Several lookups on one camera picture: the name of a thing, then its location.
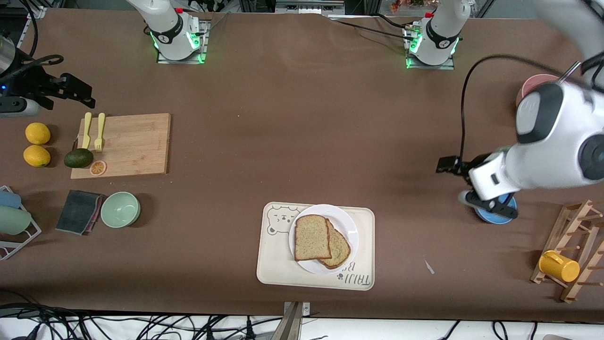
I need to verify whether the square bread slice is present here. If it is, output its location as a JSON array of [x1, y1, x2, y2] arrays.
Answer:
[[294, 214, 332, 262]]

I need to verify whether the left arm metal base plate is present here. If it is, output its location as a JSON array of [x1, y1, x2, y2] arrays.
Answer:
[[405, 24, 456, 71]]

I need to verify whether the yellow plastic knife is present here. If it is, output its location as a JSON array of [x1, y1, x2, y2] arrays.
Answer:
[[81, 112, 92, 150]]

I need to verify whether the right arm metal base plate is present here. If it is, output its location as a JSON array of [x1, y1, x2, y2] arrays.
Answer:
[[157, 19, 209, 65]]

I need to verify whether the yellow lemon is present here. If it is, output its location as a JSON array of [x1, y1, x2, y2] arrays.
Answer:
[[23, 145, 51, 168], [25, 122, 51, 145]]

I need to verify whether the dark green avocado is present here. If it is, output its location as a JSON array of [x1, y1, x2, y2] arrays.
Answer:
[[64, 148, 94, 169]]

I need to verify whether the tangled black cable bundle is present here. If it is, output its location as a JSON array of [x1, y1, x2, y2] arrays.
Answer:
[[0, 302, 284, 340]]

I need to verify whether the dark grey folded cloth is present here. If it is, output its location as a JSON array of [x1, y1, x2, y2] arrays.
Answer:
[[55, 189, 105, 236]]

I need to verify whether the white wire rack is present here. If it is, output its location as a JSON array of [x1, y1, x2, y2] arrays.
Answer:
[[0, 185, 42, 261]]

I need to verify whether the wooden mug rack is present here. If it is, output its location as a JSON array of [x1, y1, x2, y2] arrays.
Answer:
[[530, 199, 604, 304]]

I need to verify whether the bread slice with rounded crust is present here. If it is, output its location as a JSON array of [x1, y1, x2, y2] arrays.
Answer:
[[317, 220, 352, 270]]

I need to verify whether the yellow plastic fork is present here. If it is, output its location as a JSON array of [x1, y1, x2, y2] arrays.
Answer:
[[94, 112, 106, 153]]

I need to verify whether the grey metal box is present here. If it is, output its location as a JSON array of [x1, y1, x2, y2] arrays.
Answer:
[[275, 0, 346, 15]]

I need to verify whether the pale green bowl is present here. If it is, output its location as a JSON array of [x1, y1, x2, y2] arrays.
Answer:
[[101, 191, 141, 229]]

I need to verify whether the white round plate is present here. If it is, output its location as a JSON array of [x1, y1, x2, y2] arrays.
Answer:
[[288, 204, 359, 276]]

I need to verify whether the blue bowl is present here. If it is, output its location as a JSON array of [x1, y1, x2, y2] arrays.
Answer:
[[474, 194, 518, 225]]

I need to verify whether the yellow mug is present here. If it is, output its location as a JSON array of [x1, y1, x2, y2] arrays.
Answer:
[[538, 250, 580, 283]]

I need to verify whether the black cable on table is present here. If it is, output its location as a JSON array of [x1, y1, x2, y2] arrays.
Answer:
[[328, 14, 418, 41]]

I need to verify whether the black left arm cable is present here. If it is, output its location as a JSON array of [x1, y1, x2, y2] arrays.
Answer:
[[459, 54, 569, 163]]

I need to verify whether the cream tray with bear print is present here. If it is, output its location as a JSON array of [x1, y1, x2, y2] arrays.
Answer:
[[257, 202, 376, 291]]

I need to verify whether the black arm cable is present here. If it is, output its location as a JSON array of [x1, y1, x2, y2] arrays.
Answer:
[[459, 54, 569, 163], [0, 0, 65, 82]]

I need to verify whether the wooden cutting board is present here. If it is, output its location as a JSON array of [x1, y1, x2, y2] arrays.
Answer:
[[70, 113, 171, 179]]

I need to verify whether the pale green cup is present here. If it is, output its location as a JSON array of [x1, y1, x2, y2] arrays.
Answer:
[[0, 206, 32, 236]]

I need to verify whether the light blue cup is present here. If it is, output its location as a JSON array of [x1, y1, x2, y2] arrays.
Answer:
[[0, 190, 22, 209]]

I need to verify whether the pink bowl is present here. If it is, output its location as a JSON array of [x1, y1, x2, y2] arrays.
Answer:
[[515, 74, 560, 109]]

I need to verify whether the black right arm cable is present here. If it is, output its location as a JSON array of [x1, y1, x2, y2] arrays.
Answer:
[[0, 0, 65, 82]]

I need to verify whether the shiny metal scoop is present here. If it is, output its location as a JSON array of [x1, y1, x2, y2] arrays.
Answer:
[[558, 61, 582, 85]]

